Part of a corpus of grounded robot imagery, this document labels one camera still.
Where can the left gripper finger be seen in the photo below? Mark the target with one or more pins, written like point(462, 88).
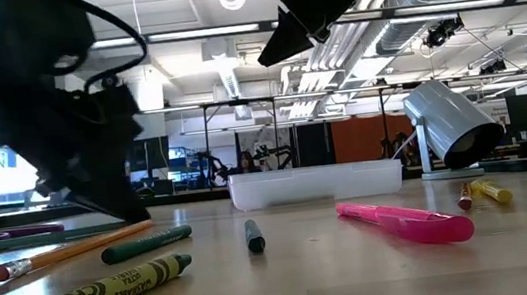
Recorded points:
point(116, 201)

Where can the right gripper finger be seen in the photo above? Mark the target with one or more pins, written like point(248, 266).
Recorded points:
point(288, 43)

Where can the dark green crayon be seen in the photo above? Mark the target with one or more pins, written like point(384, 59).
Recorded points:
point(147, 244)

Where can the orange pencil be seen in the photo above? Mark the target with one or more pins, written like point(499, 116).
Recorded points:
point(69, 251)

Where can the dark teal marker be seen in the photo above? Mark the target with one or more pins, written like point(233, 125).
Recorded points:
point(255, 239)

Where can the clear plastic supply box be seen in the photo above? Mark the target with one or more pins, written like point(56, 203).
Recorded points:
point(316, 186)

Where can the pink highlighter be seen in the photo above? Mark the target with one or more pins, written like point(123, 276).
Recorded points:
point(414, 224)

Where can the yellow highlighter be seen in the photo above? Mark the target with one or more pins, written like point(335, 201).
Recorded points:
point(493, 191)

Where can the ceiling light strip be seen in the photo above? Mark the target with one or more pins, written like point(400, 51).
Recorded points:
point(204, 32)
point(453, 6)

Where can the person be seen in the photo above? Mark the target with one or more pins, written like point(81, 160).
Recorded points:
point(247, 162)

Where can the black ceiling device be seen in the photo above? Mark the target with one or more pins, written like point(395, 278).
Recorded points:
point(441, 32)

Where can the white desk lamp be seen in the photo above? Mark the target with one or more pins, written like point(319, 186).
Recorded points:
point(441, 115)

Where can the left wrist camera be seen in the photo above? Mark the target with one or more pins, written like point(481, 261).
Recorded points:
point(115, 112)

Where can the black frame stand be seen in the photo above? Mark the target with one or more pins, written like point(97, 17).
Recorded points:
point(238, 101)

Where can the orange partition wall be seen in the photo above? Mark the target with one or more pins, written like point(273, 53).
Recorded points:
point(358, 138)

